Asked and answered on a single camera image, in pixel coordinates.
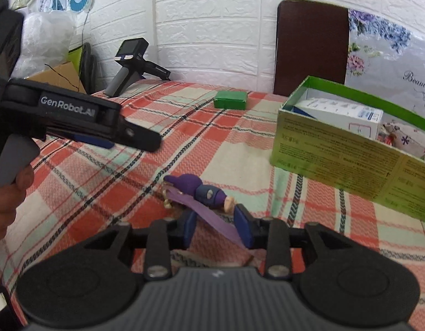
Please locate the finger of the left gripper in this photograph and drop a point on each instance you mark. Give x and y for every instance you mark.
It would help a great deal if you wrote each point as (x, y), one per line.
(94, 141)

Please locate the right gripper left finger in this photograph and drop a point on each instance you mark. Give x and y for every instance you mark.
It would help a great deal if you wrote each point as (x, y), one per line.
(164, 236)

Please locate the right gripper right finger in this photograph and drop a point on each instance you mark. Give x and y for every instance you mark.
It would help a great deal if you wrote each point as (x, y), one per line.
(266, 233)

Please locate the purple figurine keychain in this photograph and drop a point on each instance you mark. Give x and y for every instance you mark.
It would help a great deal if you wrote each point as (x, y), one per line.
(222, 212)

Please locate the green cardboard box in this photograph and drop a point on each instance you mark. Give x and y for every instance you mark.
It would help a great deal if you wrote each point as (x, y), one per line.
(338, 157)

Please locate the white medicine box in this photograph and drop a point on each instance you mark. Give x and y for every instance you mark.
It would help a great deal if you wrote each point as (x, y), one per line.
(360, 119)

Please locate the white patterned drawstring pouch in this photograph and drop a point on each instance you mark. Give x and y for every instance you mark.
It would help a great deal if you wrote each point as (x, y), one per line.
(403, 137)

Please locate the person's left hand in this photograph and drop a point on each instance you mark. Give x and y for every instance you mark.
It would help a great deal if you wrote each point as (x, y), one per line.
(11, 196)

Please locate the brown cardboard box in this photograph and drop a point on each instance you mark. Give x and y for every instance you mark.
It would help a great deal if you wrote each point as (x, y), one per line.
(63, 75)

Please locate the black backpack green panel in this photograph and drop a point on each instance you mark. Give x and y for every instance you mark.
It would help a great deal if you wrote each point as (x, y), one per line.
(85, 64)

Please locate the clear plastic bag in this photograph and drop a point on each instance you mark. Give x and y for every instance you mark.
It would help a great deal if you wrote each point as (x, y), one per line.
(46, 37)

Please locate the spare grey handheld gripper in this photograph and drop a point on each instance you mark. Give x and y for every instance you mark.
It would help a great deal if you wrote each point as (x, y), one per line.
(130, 57)

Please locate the plaid tablecloth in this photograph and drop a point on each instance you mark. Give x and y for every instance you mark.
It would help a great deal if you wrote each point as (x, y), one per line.
(80, 189)

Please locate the green small box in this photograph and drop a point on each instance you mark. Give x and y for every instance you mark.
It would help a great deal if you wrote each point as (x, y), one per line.
(228, 99)

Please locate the dark brown headboard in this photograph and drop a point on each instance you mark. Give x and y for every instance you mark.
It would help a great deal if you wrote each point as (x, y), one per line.
(311, 40)

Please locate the floral white bag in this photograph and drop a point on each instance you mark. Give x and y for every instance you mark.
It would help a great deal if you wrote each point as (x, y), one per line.
(386, 60)

